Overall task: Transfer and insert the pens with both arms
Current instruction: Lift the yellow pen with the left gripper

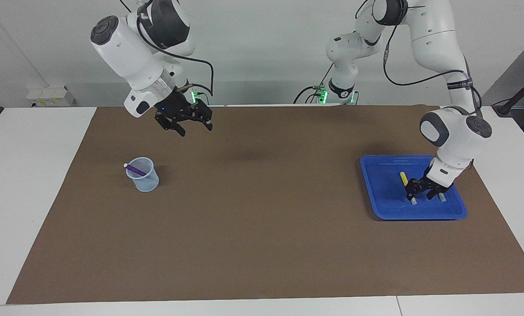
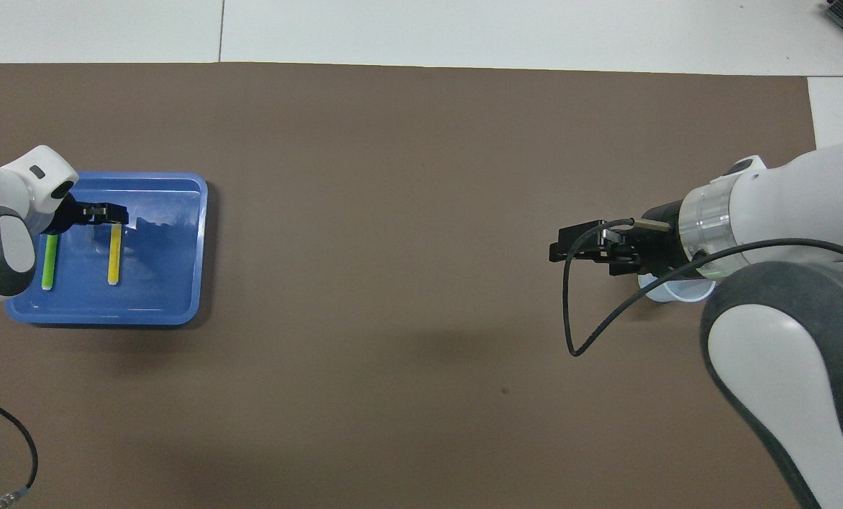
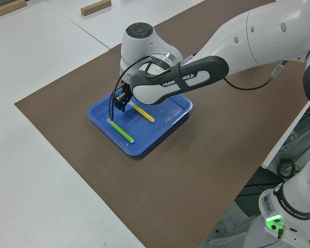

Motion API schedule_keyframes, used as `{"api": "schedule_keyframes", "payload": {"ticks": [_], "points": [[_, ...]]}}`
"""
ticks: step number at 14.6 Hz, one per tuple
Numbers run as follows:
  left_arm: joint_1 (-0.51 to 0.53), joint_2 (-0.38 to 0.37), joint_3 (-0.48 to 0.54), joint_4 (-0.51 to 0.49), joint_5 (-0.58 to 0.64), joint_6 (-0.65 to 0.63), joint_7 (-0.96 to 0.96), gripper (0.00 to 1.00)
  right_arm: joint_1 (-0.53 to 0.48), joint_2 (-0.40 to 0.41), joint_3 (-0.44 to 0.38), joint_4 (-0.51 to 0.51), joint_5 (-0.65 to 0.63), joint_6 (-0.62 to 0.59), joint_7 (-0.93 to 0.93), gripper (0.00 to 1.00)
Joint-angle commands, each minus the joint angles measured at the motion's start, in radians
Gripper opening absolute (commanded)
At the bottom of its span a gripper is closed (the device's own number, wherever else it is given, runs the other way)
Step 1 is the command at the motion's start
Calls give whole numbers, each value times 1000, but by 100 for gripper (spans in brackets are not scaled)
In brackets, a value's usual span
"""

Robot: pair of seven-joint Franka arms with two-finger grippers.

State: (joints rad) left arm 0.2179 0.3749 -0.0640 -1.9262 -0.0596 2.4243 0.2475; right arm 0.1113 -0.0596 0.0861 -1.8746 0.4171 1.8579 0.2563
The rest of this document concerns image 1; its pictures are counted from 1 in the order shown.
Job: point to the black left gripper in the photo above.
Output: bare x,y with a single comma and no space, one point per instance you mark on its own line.
431,179

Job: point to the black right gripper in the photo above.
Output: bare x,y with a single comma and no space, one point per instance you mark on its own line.
176,109

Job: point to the yellow marker pen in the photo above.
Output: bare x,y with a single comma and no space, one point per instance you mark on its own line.
403,176

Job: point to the purple marker pen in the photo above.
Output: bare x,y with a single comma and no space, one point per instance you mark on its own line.
136,169

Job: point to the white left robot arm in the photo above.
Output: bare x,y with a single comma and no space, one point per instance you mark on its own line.
455,136

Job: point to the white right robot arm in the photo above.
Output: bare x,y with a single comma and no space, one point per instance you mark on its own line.
125,52

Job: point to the green marker pen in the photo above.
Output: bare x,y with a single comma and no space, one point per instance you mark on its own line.
442,198

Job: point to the blue plastic tray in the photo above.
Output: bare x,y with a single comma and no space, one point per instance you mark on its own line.
384,193

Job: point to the pale blue plastic cup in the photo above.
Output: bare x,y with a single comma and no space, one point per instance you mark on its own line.
145,184

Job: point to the black stand pole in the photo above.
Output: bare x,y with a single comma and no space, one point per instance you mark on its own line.
518,94

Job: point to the brown table mat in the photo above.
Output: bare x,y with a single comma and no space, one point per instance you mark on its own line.
262,241

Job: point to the white wall socket box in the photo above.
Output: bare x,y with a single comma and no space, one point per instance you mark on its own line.
51,95

